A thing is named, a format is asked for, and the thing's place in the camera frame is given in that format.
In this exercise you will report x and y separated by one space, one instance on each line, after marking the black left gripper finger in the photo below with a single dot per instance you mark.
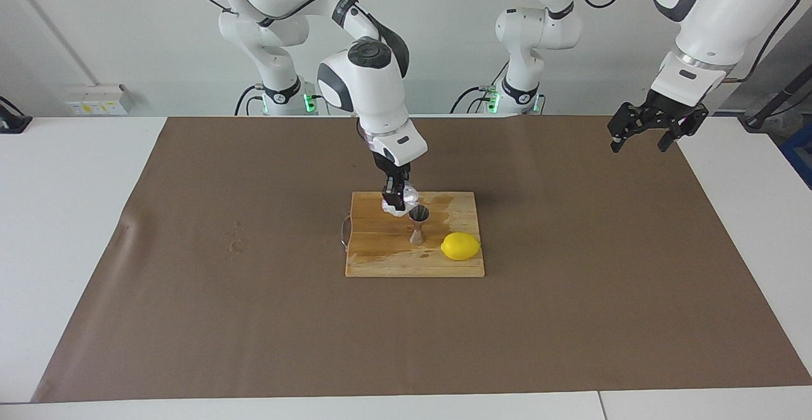
688 125
628 118

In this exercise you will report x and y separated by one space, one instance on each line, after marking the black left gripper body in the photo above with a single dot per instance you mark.
669 110

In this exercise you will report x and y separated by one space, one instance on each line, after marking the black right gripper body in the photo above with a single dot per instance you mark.
392 169

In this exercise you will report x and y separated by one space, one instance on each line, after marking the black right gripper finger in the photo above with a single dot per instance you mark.
394 196

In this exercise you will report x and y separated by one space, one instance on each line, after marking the clear crinkled plastic cup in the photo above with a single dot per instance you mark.
412 195

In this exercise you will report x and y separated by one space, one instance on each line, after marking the steel double jigger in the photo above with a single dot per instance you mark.
419 217

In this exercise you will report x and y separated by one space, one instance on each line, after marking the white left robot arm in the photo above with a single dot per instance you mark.
723 7

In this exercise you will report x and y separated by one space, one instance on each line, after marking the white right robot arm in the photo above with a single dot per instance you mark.
374 96

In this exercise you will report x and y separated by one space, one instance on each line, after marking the wooden cutting board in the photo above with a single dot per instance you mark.
380 249

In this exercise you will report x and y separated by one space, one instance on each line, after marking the yellow lemon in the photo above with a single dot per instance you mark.
460 246

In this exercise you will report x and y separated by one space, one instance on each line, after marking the black floor stand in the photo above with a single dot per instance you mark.
771 106

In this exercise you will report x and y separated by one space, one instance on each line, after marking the blue crate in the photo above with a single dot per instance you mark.
800 153

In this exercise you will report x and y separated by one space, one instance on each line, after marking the brown paper table mat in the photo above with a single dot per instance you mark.
254 331

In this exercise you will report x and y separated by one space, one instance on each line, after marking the white wall socket box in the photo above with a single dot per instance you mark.
98 99

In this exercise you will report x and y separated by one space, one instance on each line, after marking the black desk clamp mount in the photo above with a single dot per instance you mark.
13 122

